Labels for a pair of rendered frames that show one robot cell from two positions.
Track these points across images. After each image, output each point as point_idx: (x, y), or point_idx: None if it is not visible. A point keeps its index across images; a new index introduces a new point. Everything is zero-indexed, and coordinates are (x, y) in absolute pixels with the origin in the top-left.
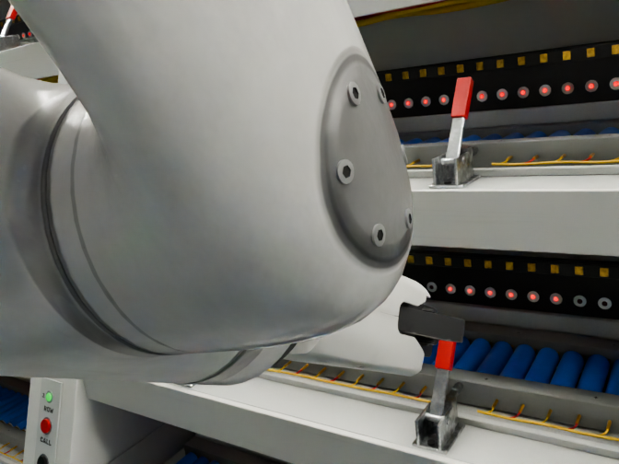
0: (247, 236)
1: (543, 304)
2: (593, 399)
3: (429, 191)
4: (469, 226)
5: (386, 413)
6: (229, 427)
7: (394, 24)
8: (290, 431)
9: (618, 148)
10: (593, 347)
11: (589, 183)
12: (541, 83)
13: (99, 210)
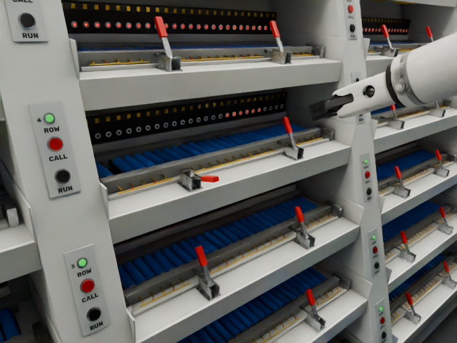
0: None
1: (255, 113)
2: (305, 131)
3: (286, 65)
4: (294, 77)
5: (271, 159)
6: (228, 195)
7: None
8: (258, 179)
9: (298, 51)
10: (275, 122)
11: (313, 61)
12: (239, 24)
13: None
